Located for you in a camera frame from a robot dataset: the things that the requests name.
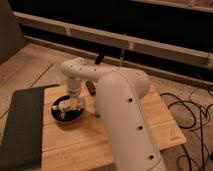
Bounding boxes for blue sponge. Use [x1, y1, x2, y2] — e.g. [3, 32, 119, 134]
[94, 101, 101, 117]

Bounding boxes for black stand leg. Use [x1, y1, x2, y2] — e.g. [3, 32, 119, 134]
[95, 51, 104, 65]

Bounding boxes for black floor cables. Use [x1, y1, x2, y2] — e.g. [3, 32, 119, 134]
[160, 86, 213, 171]

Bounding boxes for dark grey mat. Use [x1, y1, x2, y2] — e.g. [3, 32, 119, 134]
[0, 84, 55, 171]

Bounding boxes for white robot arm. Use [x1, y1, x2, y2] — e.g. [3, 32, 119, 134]
[61, 58, 167, 171]

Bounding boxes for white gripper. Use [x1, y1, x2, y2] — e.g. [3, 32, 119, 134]
[67, 88, 84, 110]

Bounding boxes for black remote control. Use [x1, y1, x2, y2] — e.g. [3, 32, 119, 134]
[86, 81, 96, 96]

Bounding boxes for black ceramic bowl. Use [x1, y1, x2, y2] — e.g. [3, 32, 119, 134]
[51, 95, 84, 123]

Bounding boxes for wooden table board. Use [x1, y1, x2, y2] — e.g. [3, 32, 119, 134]
[41, 83, 187, 171]

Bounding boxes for white plastic bottle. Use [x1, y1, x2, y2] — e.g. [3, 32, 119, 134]
[59, 100, 76, 113]

